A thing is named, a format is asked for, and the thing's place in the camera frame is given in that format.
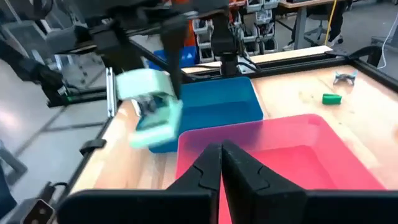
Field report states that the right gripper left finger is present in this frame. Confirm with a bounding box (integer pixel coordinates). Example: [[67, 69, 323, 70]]
[[167, 142, 223, 224]]

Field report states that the person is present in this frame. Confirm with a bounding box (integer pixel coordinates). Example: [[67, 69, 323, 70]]
[[326, 0, 354, 45]]

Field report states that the green mini stapler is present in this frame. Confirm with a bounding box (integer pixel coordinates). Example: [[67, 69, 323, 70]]
[[322, 93, 343, 106]]

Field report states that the grey camera device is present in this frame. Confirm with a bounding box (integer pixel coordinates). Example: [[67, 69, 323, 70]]
[[18, 182, 71, 224]]

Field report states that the mint green stapler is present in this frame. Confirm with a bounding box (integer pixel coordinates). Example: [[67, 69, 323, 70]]
[[114, 68, 185, 149]]

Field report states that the grey office chair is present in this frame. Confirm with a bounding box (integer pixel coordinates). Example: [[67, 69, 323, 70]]
[[303, 12, 328, 42]]

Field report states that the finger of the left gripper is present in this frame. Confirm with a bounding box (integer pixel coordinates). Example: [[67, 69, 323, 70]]
[[91, 17, 146, 76], [160, 14, 190, 99]]

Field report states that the blue plastic bin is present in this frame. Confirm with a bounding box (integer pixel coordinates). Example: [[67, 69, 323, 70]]
[[148, 76, 265, 154]]

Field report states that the silver metal clip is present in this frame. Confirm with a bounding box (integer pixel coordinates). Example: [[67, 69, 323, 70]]
[[333, 69, 359, 86]]

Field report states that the blue storage crate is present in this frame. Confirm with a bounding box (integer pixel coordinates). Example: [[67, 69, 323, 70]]
[[145, 45, 200, 71]]

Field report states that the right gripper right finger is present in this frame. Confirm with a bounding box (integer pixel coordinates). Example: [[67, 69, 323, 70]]
[[220, 139, 308, 224]]

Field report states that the white floor cable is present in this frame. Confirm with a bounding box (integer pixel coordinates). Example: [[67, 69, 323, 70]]
[[377, 12, 398, 70]]

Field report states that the yellow hanging cord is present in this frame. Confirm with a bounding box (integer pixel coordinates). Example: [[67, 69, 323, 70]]
[[324, 0, 339, 46]]

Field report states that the rack of white bins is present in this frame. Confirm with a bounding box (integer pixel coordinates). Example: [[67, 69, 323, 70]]
[[192, 0, 280, 63]]

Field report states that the wooden background table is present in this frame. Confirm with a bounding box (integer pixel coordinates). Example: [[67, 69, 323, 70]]
[[279, 0, 354, 50]]

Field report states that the pink translucent plastic bin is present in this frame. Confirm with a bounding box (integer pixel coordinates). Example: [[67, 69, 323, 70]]
[[175, 113, 387, 224]]

